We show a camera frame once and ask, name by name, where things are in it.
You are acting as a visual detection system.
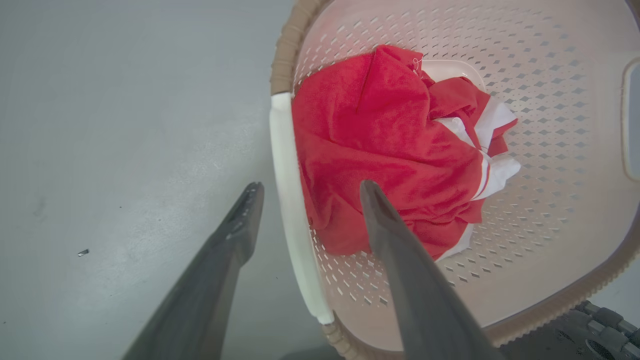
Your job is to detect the white perforated laundry basket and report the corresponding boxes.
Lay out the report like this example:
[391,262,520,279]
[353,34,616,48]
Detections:
[269,0,640,360]

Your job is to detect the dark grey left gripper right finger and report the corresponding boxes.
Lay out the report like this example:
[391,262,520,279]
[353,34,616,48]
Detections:
[359,180,507,360]

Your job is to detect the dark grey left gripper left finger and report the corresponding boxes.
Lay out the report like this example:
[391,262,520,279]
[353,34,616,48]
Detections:
[121,182,265,360]

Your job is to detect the red and white garment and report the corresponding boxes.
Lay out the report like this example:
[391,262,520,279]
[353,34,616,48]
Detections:
[291,44,522,262]

